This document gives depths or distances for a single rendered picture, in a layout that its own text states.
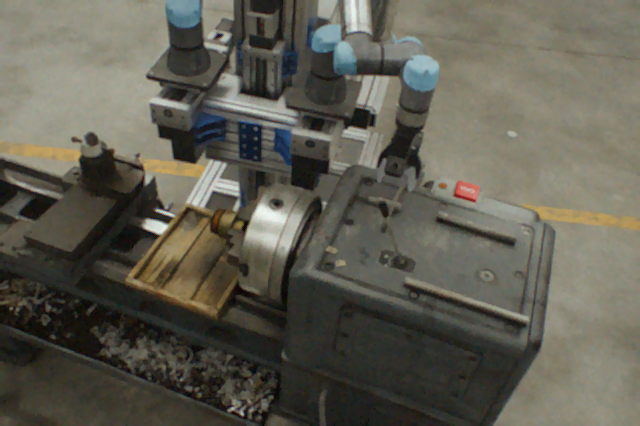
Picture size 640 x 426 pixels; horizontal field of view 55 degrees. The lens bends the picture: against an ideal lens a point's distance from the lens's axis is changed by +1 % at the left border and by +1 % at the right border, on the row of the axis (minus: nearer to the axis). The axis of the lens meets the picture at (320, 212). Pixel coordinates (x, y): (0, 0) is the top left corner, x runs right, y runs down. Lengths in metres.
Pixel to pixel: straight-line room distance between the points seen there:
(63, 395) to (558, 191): 2.82
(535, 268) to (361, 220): 0.44
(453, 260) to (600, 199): 2.49
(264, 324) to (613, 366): 1.84
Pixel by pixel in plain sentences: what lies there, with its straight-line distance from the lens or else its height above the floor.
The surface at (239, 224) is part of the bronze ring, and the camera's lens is 1.70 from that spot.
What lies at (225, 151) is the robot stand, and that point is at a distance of 2.32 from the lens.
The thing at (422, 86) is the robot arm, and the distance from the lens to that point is 1.38.
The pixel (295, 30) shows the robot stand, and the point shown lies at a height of 1.30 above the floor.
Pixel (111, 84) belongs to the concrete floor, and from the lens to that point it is 4.29.
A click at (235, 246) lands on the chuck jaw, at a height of 1.12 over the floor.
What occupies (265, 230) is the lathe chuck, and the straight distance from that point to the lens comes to 1.55.
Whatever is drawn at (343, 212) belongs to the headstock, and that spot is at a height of 1.25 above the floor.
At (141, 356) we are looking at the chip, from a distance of 2.09.
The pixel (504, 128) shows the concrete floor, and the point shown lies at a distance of 4.19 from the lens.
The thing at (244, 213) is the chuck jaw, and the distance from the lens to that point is 1.70.
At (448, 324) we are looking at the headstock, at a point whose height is 1.24.
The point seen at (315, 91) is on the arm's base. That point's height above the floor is 1.20.
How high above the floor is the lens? 2.35
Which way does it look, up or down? 45 degrees down
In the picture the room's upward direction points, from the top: 6 degrees clockwise
